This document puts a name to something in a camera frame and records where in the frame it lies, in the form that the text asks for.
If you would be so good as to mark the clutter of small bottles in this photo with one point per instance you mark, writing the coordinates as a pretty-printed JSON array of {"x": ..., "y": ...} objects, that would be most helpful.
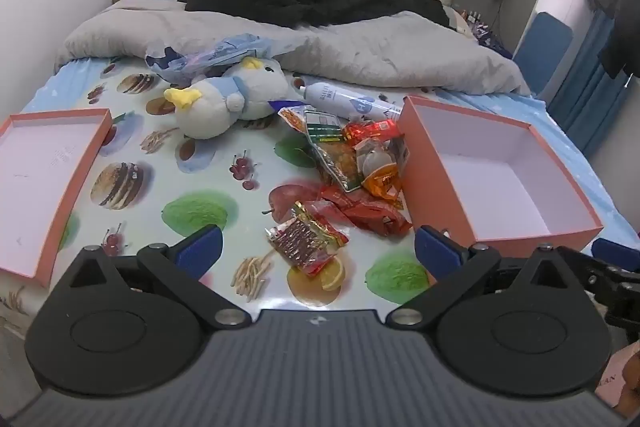
[{"x": 480, "y": 29}]

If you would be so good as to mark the dark hanging garment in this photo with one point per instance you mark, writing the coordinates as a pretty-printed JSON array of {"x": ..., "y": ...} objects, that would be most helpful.
[{"x": 622, "y": 42}]

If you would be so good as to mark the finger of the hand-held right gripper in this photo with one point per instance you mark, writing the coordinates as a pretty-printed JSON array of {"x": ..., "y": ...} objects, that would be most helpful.
[{"x": 617, "y": 253}]

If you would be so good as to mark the white spray bottle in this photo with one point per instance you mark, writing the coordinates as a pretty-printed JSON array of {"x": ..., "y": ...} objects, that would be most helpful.
[{"x": 340, "y": 99}]

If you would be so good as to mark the pink cardboard box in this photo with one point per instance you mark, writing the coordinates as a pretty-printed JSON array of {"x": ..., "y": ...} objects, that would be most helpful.
[{"x": 432, "y": 172}]

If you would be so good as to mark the large red snack packet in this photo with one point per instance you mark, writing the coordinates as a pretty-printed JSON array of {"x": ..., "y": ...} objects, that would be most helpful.
[{"x": 380, "y": 217}]

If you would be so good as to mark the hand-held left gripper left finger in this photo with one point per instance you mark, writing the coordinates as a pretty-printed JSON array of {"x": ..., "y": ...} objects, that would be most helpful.
[{"x": 200, "y": 248}]

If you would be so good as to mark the orange snack packet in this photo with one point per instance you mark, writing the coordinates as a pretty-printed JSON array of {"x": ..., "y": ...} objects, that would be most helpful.
[{"x": 382, "y": 184}]

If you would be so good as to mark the green label snack packet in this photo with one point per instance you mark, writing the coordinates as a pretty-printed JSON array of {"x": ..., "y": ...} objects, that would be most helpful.
[{"x": 330, "y": 152}]

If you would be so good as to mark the pink printed fabric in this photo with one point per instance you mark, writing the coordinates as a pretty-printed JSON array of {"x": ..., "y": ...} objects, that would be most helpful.
[{"x": 612, "y": 382}]

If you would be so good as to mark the red foil candy bag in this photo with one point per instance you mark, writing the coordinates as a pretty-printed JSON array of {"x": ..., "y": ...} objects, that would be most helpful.
[{"x": 370, "y": 132}]

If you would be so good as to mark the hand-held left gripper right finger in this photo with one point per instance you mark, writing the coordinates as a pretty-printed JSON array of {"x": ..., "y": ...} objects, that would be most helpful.
[{"x": 435, "y": 252}]

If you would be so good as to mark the blue plastic bag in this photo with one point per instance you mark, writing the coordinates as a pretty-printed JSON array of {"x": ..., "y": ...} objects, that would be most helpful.
[{"x": 200, "y": 59}]

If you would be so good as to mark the clear packet with white sachet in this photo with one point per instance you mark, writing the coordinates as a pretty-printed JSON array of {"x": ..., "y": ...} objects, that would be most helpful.
[{"x": 382, "y": 159}]

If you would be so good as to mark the grey blanket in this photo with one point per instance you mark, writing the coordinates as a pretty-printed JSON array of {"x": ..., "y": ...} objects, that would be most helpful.
[{"x": 350, "y": 52}]

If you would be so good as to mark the fruit print mat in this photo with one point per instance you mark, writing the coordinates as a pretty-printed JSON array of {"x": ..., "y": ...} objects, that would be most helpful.
[{"x": 200, "y": 177}]

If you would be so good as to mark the blue chair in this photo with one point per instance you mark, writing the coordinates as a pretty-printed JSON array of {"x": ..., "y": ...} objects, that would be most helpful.
[{"x": 542, "y": 47}]

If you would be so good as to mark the red gold striped snack packet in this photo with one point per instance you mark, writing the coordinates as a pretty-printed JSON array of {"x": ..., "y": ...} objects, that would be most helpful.
[{"x": 305, "y": 239}]

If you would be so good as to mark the pink box lid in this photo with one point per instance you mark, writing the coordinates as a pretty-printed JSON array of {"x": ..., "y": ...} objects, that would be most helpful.
[{"x": 45, "y": 177}]

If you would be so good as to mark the small orange-red snack packet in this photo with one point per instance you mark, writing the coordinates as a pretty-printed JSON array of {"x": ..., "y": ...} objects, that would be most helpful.
[{"x": 292, "y": 119}]

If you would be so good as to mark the small red snack packet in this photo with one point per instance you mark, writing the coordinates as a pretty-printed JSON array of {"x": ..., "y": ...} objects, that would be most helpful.
[{"x": 337, "y": 199}]

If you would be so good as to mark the blue curtain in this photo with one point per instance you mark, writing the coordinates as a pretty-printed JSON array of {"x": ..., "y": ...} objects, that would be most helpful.
[{"x": 585, "y": 82}]

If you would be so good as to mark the light blue bed sheet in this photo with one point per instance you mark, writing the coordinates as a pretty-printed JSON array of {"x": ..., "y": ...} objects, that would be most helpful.
[{"x": 565, "y": 127}]

